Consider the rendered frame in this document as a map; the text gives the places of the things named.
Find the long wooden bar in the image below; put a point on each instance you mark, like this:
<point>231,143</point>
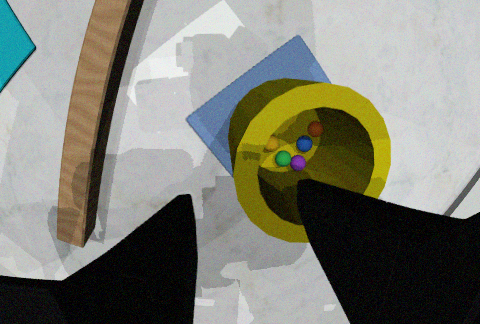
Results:
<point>98,73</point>

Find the green marble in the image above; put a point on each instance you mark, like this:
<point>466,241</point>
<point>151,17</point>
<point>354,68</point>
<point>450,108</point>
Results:
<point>283,159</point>

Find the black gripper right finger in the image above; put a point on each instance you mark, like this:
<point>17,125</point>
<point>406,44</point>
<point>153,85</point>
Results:
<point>390,264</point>

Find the blue marble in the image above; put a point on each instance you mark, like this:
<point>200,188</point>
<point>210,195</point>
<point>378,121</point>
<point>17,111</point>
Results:
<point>304,143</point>

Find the olive-yellow cup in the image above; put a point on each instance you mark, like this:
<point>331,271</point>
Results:
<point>354,152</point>

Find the brown marble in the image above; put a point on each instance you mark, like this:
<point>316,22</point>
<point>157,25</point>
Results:
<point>315,129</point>

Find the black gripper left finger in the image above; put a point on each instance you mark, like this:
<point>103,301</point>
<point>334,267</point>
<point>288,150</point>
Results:
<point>147,278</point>

